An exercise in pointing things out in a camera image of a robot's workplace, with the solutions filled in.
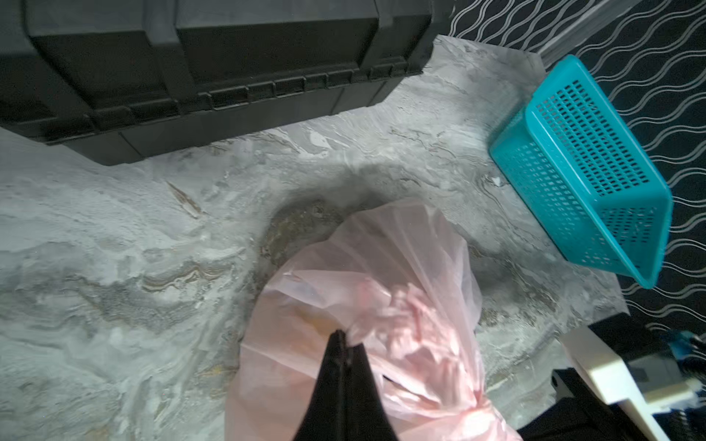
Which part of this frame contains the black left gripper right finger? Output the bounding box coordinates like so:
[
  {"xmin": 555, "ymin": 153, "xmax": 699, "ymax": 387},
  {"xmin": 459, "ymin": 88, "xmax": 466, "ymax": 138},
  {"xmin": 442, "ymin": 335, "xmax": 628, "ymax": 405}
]
[{"xmin": 345, "ymin": 345, "xmax": 398, "ymax": 441}]

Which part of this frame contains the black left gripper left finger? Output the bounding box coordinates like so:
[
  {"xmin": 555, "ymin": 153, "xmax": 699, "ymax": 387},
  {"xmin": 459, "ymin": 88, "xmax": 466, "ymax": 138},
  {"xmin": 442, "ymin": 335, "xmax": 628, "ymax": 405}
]
[{"xmin": 293, "ymin": 330, "xmax": 347, "ymax": 441}]

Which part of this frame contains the pink plastic bag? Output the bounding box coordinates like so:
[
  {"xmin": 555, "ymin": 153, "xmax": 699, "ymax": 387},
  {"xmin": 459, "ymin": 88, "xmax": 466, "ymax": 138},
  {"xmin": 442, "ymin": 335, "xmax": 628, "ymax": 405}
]
[{"xmin": 225, "ymin": 200, "xmax": 518, "ymax": 440}]

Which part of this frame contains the teal plastic basket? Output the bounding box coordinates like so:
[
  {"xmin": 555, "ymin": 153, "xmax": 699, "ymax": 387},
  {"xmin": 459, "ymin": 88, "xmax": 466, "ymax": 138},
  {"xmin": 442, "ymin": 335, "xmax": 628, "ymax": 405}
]
[{"xmin": 489, "ymin": 55, "xmax": 674, "ymax": 288}]

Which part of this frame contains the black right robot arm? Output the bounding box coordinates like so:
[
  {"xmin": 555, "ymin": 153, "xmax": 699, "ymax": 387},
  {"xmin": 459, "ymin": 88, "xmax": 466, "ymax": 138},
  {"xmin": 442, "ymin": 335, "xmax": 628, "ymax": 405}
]
[{"xmin": 518, "ymin": 313, "xmax": 705, "ymax": 440}]

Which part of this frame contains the black toolbox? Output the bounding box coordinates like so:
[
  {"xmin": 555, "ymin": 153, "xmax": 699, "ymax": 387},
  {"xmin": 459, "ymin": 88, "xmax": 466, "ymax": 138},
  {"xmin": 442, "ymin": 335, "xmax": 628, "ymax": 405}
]
[{"xmin": 1, "ymin": 0, "xmax": 454, "ymax": 165}]

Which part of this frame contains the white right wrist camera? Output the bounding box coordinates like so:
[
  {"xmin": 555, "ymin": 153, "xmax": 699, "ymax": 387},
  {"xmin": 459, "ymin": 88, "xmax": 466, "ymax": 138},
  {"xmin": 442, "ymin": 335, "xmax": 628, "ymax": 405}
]
[{"xmin": 559, "ymin": 326, "xmax": 702, "ymax": 440}]

